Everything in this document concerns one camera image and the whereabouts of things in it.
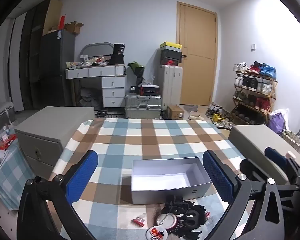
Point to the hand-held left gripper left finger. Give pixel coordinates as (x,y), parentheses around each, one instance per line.
(83,175)

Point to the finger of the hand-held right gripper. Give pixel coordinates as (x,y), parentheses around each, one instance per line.
(275,155)
(251,168)

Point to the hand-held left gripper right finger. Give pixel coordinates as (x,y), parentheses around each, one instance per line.
(217,177)

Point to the black bow hair clip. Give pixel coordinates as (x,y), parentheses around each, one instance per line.
(175,202)

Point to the silver cardboard box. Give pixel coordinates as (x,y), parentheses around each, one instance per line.
(165,190)

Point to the white round pin badge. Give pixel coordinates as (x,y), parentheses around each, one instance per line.
(167,221)

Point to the wicker basket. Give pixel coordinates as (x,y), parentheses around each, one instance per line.
(296,141)

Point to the purple bag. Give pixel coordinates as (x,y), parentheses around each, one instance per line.
(277,122)

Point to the wooden shoe rack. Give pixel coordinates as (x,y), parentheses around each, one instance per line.
(273,93)

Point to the pile of shoes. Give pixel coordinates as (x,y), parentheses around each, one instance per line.
(218,116)

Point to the grey cabinet with drawers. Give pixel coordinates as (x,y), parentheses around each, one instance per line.
(52,120)

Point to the beige flat shoes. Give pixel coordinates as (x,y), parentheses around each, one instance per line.
(196,117)

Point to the black slippers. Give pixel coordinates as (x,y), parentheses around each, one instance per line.
(101,112)

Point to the small red item in packet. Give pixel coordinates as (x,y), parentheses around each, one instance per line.
(138,221)

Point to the grey door mat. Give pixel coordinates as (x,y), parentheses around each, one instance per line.
(191,108)

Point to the group of shoes on rack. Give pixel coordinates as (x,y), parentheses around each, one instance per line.
(252,82)

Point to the checkered tablecloth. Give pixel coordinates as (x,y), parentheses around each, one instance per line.
(150,135)

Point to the brown cardboard box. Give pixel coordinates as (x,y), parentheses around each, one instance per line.
(175,112)

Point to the red and white round badge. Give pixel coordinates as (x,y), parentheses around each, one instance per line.
(155,233)

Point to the clutter of colourful small things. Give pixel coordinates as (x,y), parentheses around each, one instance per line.
(3,141)

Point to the silver suitcase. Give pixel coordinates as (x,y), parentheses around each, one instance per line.
(142,108)

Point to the white vanity desk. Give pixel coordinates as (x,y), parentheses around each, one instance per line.
(112,85)

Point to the grey appliance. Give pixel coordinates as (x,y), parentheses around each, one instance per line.
(6,112)

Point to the small black box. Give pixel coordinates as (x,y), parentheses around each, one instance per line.
(135,88)

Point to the white suitcase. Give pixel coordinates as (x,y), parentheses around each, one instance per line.
(168,85)

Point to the black and red box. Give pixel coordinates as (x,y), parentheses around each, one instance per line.
(150,90)

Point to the grey refrigerator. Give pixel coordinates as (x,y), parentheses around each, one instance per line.
(57,65)

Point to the clutter of small desk things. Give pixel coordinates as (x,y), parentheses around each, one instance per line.
(90,62)

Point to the white plastic bag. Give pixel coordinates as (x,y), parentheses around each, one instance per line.
(148,80)

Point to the black wrapped bouquet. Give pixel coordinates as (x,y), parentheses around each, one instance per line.
(137,70)

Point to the wooden door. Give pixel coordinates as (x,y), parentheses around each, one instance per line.
(197,55)

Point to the dark wardrobe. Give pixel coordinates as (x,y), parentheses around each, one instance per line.
(31,62)

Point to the black shoe box red logo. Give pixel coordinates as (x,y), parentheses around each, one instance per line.
(168,61)

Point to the black paper bag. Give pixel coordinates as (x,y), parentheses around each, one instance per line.
(117,53)

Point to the grey framed mirror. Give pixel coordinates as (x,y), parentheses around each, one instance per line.
(97,48)

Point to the dark green shoe box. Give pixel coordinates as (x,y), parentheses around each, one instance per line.
(170,53)

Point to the yellow shoe box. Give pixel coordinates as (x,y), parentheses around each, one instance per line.
(170,45)

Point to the open cardboard box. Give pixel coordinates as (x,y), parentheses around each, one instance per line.
(73,27)

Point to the red paper bag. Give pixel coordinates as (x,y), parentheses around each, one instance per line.
(62,23)

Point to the flat cardboard sheet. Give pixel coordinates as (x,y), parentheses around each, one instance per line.
(52,15)

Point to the white light switch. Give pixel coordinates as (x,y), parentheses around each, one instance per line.
(253,46)

